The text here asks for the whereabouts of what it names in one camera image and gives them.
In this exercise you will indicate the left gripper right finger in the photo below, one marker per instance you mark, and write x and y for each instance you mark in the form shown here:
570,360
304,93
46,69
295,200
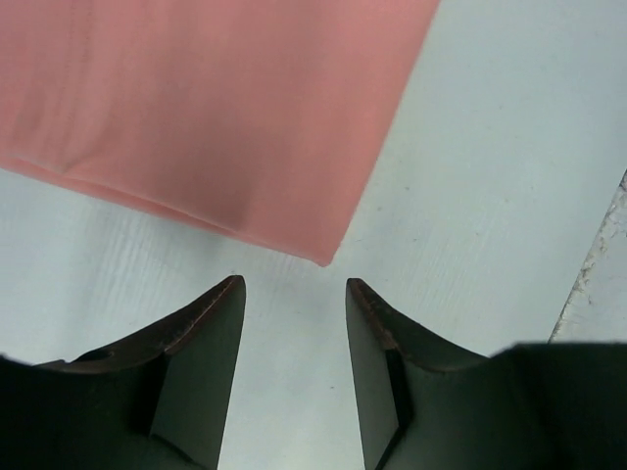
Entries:
426,403

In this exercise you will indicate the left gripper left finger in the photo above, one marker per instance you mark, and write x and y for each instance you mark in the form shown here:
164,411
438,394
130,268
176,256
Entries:
155,399

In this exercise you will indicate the pink t shirt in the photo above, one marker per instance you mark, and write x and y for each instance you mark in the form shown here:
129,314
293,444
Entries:
261,120

